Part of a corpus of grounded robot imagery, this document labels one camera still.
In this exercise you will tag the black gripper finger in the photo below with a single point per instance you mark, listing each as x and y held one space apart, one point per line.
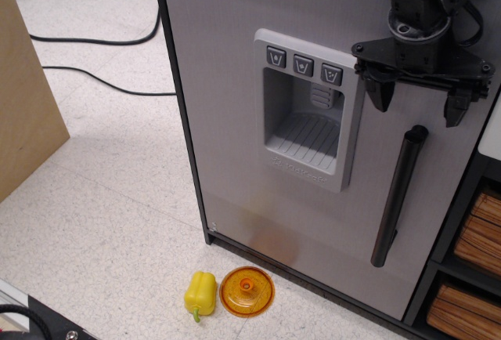
380 91
456 107

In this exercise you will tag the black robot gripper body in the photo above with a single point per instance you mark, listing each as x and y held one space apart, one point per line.
436 62

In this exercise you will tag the grey toy fridge door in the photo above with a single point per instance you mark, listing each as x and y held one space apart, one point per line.
313 140

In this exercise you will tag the dark grey fridge cabinet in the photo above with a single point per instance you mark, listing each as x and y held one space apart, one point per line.
462 238

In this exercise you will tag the white countertop edge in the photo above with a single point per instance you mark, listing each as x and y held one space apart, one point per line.
490 142

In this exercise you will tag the upper woven storage basket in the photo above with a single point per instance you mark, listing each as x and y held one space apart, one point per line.
479 239

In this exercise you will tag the woven storage basket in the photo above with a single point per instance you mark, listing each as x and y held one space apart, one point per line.
479 239
463 314

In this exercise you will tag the lower woven storage basket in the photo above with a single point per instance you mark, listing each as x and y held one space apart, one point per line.
463 314

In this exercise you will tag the orange translucent plastic lid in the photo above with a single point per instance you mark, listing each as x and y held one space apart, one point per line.
247 291

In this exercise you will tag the yellow toy bell pepper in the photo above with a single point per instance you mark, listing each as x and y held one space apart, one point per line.
200 296

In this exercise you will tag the tan wooden board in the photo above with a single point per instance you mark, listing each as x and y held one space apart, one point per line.
32 128

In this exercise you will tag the black fridge door handle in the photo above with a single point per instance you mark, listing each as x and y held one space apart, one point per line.
412 144

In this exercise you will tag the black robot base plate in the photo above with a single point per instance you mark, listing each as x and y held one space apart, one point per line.
24 317

